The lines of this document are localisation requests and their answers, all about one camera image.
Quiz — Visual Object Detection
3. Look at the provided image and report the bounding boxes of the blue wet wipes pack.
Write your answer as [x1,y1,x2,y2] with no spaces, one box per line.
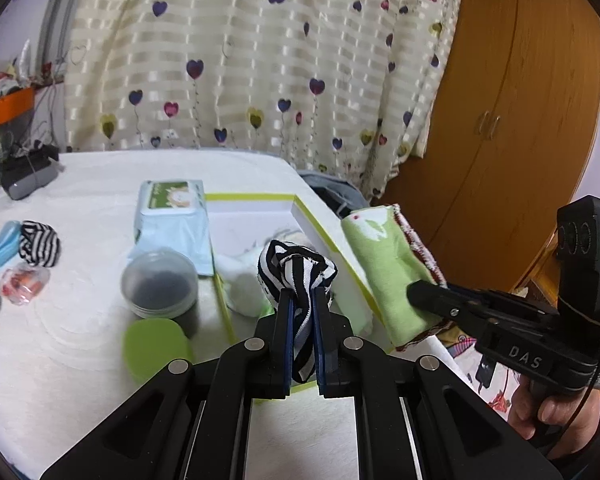
[128,180,214,278]

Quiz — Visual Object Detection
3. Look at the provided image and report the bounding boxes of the dark grey clothing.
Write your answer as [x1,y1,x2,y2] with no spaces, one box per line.
[298,170,370,219]

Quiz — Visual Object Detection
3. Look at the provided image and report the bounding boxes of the white green-edged box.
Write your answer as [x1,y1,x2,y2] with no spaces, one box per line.
[203,192,397,394]

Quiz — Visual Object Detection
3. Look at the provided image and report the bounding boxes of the orange tray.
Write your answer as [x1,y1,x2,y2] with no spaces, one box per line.
[0,88,34,126]

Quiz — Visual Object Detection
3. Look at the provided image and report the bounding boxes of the black camera box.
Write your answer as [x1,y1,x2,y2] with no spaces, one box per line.
[556,195,600,315]

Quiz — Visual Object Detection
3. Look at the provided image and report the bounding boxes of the clear round plastic container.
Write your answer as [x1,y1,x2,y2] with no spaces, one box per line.
[120,249,199,318]

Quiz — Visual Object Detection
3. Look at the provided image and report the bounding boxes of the wooden wardrobe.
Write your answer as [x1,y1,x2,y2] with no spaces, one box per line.
[384,0,600,292]

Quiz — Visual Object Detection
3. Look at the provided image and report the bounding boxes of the heart patterned curtain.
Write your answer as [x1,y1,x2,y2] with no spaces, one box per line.
[65,0,462,197]

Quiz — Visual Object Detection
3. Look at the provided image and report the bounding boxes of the green towel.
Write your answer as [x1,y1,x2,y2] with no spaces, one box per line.
[341,205,448,350]

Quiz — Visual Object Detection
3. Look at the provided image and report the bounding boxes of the red patterned plastic packet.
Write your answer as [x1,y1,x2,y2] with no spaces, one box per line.
[0,263,50,306]

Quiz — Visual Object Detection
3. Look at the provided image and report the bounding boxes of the black white striped sock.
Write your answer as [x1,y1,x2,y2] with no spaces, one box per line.
[258,240,338,384]

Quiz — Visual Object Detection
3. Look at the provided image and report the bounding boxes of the person's right hand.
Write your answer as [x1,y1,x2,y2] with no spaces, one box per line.
[507,376,600,460]

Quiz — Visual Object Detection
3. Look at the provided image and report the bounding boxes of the blue face mask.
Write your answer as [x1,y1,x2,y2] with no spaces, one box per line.
[0,221,21,268]

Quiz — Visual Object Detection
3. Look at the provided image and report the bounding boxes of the green lidded jar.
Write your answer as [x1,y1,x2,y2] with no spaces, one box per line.
[122,318,194,385]

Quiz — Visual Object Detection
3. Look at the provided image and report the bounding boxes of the grey black electronic device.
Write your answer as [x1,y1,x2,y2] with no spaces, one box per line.
[0,144,60,200]

